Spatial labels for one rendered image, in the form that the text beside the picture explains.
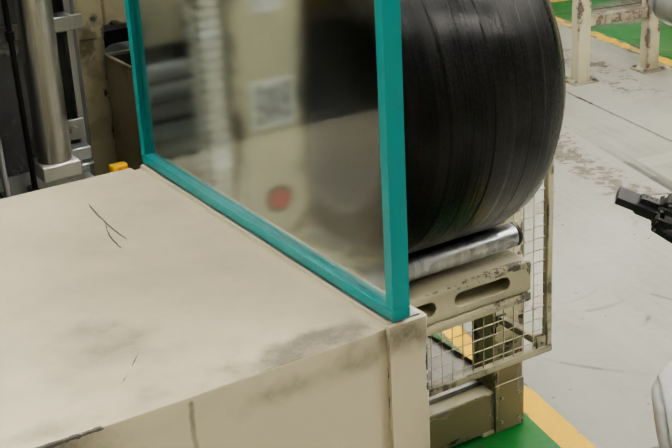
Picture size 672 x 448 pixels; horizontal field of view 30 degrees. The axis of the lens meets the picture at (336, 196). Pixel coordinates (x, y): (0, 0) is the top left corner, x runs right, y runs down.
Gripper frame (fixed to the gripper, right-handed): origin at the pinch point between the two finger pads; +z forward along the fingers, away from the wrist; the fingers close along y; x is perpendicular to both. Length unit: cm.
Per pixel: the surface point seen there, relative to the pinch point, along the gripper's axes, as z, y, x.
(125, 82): 91, 20, 3
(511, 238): 16.0, 16.6, -1.8
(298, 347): 40, -50, -92
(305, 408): 37, -47, -95
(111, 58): 96, 20, 7
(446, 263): 25.3, 17.3, -12.6
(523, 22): 29.0, -24.7, 0.8
